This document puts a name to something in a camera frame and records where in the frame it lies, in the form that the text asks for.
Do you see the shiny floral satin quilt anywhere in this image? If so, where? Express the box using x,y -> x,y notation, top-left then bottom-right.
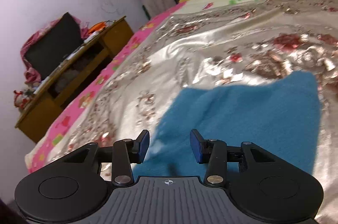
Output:
48,0 -> 337,223

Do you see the pink cream fleece blanket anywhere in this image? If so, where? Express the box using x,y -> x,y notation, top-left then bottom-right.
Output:
25,0 -> 338,174

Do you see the black television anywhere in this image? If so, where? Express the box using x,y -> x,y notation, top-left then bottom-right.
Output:
20,13 -> 88,84

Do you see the teal fleece sweater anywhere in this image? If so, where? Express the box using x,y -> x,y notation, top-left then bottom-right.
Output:
133,71 -> 321,177

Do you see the wooden side cabinet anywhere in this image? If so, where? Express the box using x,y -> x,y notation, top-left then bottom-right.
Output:
15,16 -> 134,143

